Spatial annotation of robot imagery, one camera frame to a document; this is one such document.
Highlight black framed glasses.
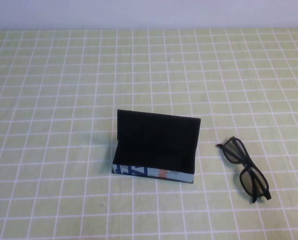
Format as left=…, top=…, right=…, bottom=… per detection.
left=215, top=136, right=272, bottom=204

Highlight green checked tablecloth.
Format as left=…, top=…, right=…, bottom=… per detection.
left=0, top=26, right=298, bottom=240

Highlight black printed glasses case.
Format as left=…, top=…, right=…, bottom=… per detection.
left=111, top=109, right=201, bottom=185

